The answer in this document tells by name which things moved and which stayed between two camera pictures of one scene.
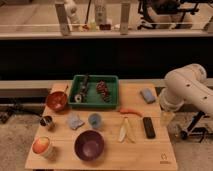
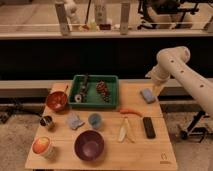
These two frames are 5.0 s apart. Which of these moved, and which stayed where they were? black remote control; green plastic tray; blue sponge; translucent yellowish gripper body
Moved: translucent yellowish gripper body
Stayed: blue sponge; black remote control; green plastic tray
